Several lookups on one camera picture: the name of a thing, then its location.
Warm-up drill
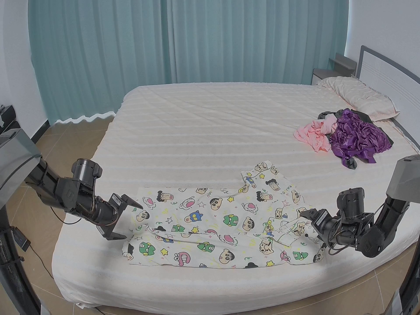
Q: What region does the cream pillow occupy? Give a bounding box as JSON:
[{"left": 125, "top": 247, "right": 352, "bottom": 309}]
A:
[{"left": 317, "top": 76, "right": 401, "bottom": 122}]

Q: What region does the white printed pyjama top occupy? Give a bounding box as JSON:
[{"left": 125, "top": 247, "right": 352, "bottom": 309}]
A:
[{"left": 122, "top": 160, "right": 327, "bottom": 270}]

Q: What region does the grey bedside table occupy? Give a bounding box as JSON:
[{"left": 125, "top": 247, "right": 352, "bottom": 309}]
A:
[{"left": 312, "top": 53, "right": 357, "bottom": 85}]

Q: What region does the dark grey garment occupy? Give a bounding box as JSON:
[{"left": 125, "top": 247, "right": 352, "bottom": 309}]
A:
[{"left": 318, "top": 108, "right": 394, "bottom": 170}]

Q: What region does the blue-green curtain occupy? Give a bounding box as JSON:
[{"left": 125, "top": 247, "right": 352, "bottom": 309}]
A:
[
  {"left": 167, "top": 0, "right": 350, "bottom": 85},
  {"left": 29, "top": 0, "right": 174, "bottom": 125}
]

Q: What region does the bed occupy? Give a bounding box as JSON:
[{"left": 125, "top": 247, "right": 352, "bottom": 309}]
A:
[{"left": 52, "top": 45, "right": 420, "bottom": 309}]

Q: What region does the dark grey chest of drawers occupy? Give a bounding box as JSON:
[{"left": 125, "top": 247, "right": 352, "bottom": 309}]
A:
[{"left": 0, "top": 105, "right": 22, "bottom": 140}]

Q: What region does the pink garment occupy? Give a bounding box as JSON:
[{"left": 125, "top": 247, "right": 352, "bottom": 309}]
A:
[{"left": 293, "top": 115, "right": 338, "bottom": 153}]

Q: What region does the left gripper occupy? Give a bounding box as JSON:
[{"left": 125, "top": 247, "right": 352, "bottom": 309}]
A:
[{"left": 82, "top": 193, "right": 144, "bottom": 241}]

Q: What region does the black power adapter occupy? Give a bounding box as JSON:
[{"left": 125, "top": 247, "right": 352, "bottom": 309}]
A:
[{"left": 12, "top": 228, "right": 31, "bottom": 252}]

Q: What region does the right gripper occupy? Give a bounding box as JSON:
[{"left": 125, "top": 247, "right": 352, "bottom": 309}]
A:
[{"left": 298, "top": 208, "right": 358, "bottom": 249}]

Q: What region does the purple garment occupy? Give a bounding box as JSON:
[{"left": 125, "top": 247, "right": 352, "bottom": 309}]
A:
[{"left": 330, "top": 108, "right": 392, "bottom": 165}]

